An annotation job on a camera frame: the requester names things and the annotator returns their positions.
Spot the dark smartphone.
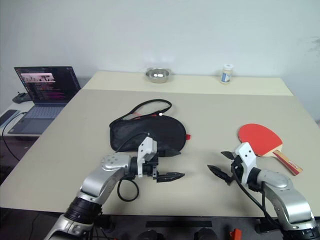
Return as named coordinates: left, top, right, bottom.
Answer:
left=0, top=109, right=20, bottom=127

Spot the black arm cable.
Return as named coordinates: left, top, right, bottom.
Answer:
left=234, top=174, right=283, bottom=226
left=115, top=132, right=151, bottom=202

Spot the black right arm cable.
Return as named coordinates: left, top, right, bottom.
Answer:
left=234, top=174, right=283, bottom=226

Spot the black handheld controller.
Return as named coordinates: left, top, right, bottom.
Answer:
left=12, top=91, right=33, bottom=105

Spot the dark rounded shape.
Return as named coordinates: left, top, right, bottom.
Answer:
left=194, top=227, right=218, bottom=240

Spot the open grey laptop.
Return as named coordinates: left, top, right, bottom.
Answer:
left=6, top=66, right=82, bottom=137

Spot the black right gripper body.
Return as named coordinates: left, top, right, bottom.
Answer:
left=230, top=155, right=247, bottom=185

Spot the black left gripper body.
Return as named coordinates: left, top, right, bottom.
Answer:
left=143, top=148, right=165, bottom=182

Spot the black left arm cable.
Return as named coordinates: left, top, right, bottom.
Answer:
left=115, top=132, right=151, bottom=202

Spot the stainless steel bowl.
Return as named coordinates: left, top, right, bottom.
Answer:
left=145, top=67, right=174, bottom=85

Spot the black laptop cable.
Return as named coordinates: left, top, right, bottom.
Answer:
left=1, top=112, right=27, bottom=161

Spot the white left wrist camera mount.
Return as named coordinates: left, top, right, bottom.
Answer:
left=136, top=136, right=159, bottom=178

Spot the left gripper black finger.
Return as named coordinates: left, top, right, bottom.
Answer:
left=156, top=172, right=186, bottom=184
left=163, top=148, right=182, bottom=158

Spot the black pouch with strap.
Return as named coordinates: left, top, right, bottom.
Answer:
left=109, top=99, right=192, bottom=157

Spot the small red block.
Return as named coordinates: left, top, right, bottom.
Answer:
left=229, top=228, right=242, bottom=240

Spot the white plastic bottle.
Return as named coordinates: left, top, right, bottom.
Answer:
left=219, top=63, right=235, bottom=85

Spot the red table tennis paddle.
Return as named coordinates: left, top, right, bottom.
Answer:
left=236, top=123, right=304, bottom=177

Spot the white side desk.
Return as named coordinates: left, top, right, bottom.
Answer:
left=0, top=74, right=92, bottom=141

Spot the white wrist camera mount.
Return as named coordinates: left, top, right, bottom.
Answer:
left=233, top=141, right=259, bottom=187
left=136, top=136, right=159, bottom=178

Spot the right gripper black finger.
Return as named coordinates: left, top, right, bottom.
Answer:
left=220, top=150, right=236, bottom=161
left=207, top=164, right=232, bottom=186

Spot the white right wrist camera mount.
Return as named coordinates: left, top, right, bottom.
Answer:
left=233, top=141, right=259, bottom=187

